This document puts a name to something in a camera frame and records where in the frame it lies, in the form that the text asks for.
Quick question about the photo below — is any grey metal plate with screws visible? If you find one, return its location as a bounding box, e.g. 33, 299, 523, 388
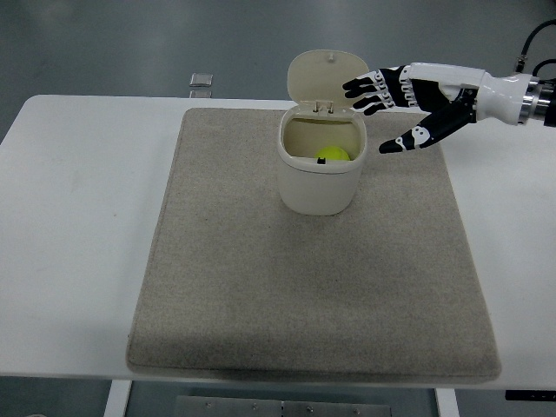
174, 394, 392, 417

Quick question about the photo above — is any white table leg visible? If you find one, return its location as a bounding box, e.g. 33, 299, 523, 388
103, 380, 132, 417
434, 386, 457, 417

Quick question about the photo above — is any black table control panel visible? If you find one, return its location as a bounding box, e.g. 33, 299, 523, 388
504, 389, 556, 401

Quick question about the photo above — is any cream lidded plastic bin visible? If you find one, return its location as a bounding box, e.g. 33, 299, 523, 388
276, 50, 370, 216

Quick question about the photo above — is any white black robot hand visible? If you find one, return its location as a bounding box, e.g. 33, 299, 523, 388
341, 62, 530, 156

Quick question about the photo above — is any yellow-green tennis ball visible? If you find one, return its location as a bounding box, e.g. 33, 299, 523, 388
314, 146, 351, 162

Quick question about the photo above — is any beige fabric table mat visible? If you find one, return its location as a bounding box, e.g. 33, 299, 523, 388
124, 107, 503, 379

